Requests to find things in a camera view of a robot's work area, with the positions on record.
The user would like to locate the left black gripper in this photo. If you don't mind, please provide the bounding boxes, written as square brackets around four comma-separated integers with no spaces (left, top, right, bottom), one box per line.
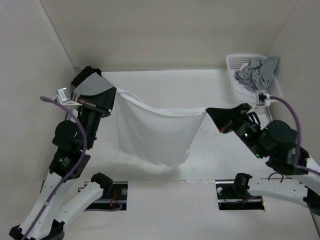
[77,86,119,149]

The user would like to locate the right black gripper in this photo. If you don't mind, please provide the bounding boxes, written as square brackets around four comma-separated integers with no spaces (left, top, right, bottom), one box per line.
[205,101,267,157]

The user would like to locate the white tank top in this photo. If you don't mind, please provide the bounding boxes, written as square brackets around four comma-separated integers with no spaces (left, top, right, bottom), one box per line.
[115,88,206,168]

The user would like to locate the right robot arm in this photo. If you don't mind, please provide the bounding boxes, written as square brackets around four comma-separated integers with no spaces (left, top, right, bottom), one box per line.
[206,103,320,215]

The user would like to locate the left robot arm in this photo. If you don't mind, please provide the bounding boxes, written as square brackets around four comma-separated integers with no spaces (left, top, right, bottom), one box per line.
[9,86,117,240]

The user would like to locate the folded grey tank top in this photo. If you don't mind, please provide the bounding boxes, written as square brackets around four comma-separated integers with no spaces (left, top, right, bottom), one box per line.
[73,73,115,96]

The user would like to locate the folded black tank top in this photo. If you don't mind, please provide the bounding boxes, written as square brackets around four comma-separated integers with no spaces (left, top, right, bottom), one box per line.
[71,66,102,88]

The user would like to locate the grey crumpled tank top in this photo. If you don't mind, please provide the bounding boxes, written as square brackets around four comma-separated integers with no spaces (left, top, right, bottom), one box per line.
[250,57,279,90]

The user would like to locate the white garment in basket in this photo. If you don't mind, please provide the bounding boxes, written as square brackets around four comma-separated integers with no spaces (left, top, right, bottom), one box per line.
[233,64,261,98]

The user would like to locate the white plastic basket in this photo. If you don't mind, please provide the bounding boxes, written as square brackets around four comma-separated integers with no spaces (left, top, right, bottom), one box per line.
[225,54,283,113]

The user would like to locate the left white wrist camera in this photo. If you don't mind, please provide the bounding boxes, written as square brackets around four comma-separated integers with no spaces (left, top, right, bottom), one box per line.
[55,87,82,110]

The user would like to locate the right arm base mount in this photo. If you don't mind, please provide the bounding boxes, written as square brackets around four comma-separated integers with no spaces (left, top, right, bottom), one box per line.
[215,173,265,211]

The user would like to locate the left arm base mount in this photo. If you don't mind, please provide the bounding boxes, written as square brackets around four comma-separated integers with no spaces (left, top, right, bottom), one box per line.
[86,181,129,212]

